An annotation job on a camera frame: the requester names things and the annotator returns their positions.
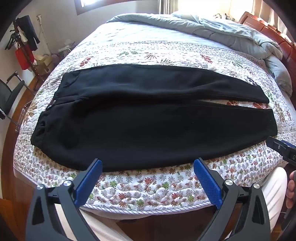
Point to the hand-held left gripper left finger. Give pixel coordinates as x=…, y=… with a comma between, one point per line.
x=89, y=183

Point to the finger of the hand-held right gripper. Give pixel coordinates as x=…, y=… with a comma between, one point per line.
x=281, y=148

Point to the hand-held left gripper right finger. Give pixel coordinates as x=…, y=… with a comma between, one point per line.
x=207, y=183

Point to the black pants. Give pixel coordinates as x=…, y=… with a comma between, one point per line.
x=138, y=127

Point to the person's right hand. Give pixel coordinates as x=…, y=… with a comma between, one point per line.
x=291, y=197

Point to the person's right leg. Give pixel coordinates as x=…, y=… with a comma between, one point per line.
x=275, y=185

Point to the floral quilted bedspread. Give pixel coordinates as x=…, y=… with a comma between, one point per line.
x=150, y=185

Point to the red wooden headboard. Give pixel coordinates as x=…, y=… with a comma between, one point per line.
x=277, y=37

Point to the black office chair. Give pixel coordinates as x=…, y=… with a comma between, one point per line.
x=11, y=92

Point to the wooden coat rack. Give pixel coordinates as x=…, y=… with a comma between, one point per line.
x=32, y=69

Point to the light blue comforter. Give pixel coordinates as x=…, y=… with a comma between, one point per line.
x=208, y=30

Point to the red bag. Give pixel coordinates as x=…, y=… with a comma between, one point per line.
x=23, y=58

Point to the small patterned cloth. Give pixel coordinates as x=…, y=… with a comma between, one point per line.
x=223, y=16

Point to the dark hanging clothes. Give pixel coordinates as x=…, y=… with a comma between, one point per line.
x=29, y=30

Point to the window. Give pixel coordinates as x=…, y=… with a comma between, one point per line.
x=85, y=5

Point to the striped curtain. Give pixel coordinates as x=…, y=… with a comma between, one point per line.
x=165, y=6

